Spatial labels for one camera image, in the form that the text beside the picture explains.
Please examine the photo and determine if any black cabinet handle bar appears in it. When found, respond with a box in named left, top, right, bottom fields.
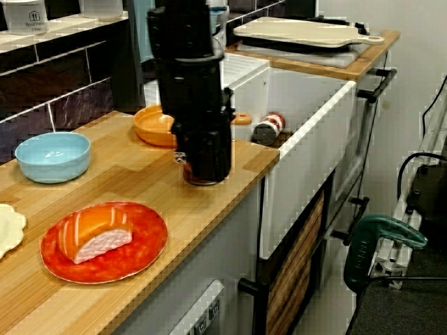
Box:
left=238, top=277, right=270, bottom=335
left=344, top=197, right=370, bottom=247
left=356, top=68, right=398, bottom=104

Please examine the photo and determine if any looped black cable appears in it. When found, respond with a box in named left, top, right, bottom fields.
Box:
left=397, top=151, right=447, bottom=196

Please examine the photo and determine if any orange toy frying pan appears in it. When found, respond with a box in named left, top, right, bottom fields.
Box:
left=133, top=104, right=253, bottom=149

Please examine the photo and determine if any white toy kitchen cabinet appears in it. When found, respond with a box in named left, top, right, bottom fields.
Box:
left=111, top=48, right=394, bottom=335

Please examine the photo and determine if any red round plate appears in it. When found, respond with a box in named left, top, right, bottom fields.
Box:
left=40, top=200, right=168, bottom=284

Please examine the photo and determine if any white black toy hob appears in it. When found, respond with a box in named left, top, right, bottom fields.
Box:
left=236, top=34, right=366, bottom=69

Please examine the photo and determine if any white toy sink unit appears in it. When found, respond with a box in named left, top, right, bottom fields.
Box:
left=145, top=52, right=358, bottom=261

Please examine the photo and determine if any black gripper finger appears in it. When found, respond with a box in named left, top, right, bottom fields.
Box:
left=208, top=130, right=234, bottom=183
left=173, top=138, right=211, bottom=183

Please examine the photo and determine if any white labelled jar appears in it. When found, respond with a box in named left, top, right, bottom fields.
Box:
left=1, top=0, right=50, bottom=36

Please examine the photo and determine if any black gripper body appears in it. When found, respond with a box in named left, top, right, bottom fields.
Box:
left=155, top=57, right=235, bottom=140

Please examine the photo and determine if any cream cutting board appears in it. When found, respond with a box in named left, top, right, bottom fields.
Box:
left=233, top=16, right=386, bottom=49

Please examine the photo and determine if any grey toy faucet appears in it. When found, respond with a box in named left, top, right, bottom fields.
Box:
left=208, top=0, right=230, bottom=60

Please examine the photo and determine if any salmon sushi toy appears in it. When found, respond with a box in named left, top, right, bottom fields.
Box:
left=56, top=204, right=135, bottom=265

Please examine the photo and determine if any aluminium extrusion frame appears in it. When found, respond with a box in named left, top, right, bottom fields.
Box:
left=369, top=100, right=447, bottom=289

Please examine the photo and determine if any cream scalloped plate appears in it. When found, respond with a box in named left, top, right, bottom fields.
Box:
left=0, top=203, right=28, bottom=260

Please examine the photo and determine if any light blue bowl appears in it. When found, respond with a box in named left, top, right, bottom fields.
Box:
left=14, top=131, right=92, bottom=184

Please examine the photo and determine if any wooden slat crate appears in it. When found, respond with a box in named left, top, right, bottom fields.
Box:
left=267, top=193, right=325, bottom=335

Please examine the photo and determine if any green power drill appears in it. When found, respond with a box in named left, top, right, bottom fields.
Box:
left=344, top=213, right=429, bottom=290

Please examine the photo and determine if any orange beans toy can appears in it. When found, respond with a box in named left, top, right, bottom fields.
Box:
left=252, top=111, right=286, bottom=146
left=183, top=162, right=226, bottom=188

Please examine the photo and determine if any black device box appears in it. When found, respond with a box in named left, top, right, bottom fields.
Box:
left=404, top=162, right=447, bottom=245

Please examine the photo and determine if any plain white jar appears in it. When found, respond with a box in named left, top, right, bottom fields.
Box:
left=78, top=0, right=126, bottom=22

